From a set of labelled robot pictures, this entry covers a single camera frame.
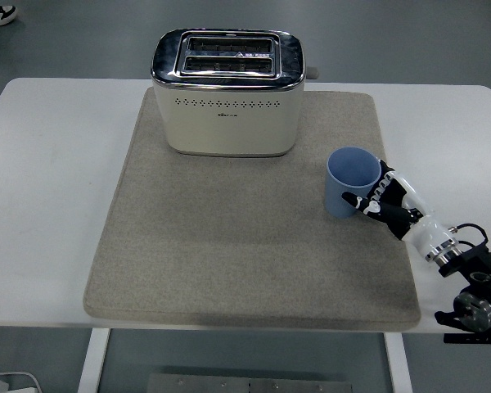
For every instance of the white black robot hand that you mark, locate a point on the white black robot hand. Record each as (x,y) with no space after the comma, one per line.
(423,233)

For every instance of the light blue ribbed cup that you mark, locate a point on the light blue ribbed cup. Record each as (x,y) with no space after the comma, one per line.
(339,200)

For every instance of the black table control panel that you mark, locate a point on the black table control panel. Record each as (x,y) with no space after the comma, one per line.
(458,339)

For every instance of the white table leg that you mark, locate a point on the white table leg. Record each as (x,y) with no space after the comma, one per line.
(92,364)
(399,364)

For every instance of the beige felt table mat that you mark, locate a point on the beige felt table mat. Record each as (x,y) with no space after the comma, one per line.
(229,245)

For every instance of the cream two-slot toaster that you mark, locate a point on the cream two-slot toaster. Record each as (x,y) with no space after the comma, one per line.
(229,127)

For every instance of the person's shoe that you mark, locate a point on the person's shoe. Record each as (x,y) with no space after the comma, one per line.
(0,14)

